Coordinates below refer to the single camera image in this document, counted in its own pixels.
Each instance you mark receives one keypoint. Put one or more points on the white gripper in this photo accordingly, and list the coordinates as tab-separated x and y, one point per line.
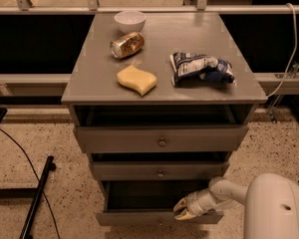
194	203

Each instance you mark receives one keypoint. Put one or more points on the grey bottom drawer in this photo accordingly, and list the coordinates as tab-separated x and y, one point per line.
144	202

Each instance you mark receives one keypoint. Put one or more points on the grey drawer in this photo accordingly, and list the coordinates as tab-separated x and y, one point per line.
144	202
157	170
129	139

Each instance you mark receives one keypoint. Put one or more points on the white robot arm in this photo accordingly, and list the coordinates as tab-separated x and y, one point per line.
271	205

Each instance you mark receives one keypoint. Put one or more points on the grey top drawer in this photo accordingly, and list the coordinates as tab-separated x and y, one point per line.
129	139

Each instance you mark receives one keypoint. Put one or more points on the grey middle drawer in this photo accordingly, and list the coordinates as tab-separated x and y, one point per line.
157	170

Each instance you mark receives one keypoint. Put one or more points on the grey drawer cabinet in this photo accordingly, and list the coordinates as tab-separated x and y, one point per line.
95	97

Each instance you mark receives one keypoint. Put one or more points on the yellow sponge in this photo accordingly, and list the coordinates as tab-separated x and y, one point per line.
136	79

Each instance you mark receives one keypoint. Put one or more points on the blue white chip bag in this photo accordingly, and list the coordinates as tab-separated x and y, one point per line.
204	67

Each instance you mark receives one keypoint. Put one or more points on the black stand leg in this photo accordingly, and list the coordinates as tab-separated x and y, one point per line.
35	194

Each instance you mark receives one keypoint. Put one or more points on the golden soda can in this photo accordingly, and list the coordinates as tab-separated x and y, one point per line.
127	45

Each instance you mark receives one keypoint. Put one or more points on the white bowl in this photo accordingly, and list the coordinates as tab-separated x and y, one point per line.
130	21

